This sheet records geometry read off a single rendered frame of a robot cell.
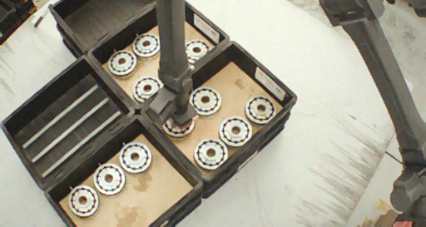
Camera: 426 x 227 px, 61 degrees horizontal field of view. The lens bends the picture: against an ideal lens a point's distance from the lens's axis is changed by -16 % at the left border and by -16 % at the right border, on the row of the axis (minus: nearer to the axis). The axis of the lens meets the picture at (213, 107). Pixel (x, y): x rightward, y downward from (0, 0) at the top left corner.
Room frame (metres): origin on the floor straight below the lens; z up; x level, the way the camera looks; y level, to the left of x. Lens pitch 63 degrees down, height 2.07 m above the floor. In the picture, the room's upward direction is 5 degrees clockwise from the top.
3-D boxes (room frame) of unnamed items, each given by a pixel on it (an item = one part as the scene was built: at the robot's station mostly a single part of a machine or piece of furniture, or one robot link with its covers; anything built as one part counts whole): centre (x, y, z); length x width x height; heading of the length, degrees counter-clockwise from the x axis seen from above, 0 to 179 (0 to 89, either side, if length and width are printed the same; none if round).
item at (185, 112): (0.56, 0.10, 0.98); 0.10 x 0.07 x 0.07; 42
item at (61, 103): (0.50, 0.47, 0.87); 0.40 x 0.30 x 0.11; 138
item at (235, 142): (0.54, -0.08, 0.86); 0.10 x 0.10 x 0.01
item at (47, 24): (1.15, 0.70, 0.70); 0.33 x 0.23 x 0.01; 148
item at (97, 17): (0.99, 0.42, 0.87); 0.40 x 0.30 x 0.11; 138
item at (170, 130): (0.55, 0.10, 0.86); 0.10 x 0.10 x 0.01
